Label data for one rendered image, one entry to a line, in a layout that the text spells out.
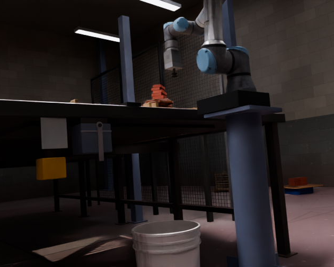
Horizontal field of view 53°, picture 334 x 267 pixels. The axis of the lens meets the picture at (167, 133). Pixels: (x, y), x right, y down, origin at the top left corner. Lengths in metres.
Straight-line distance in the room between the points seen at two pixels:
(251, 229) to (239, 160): 0.31
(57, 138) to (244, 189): 0.85
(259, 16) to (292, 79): 1.56
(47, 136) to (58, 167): 0.12
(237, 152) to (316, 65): 5.17
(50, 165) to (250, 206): 0.88
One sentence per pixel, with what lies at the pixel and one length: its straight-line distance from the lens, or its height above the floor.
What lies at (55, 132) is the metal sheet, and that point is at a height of 0.80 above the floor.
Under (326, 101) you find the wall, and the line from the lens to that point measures 6.50.
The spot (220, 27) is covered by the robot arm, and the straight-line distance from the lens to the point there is 1.65.
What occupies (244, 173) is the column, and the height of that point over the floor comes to 0.57.
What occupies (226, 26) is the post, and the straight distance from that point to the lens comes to 6.40.
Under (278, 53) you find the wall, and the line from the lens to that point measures 7.07.
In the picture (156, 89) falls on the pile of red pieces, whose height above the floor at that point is 1.27.
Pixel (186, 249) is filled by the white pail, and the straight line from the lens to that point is 1.42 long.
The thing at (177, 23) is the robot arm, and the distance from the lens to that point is 1.93.
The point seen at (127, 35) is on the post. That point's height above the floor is 2.16.
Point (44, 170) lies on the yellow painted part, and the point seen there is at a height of 0.66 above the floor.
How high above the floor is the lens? 0.65
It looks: 5 degrees up
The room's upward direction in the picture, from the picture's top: 4 degrees counter-clockwise
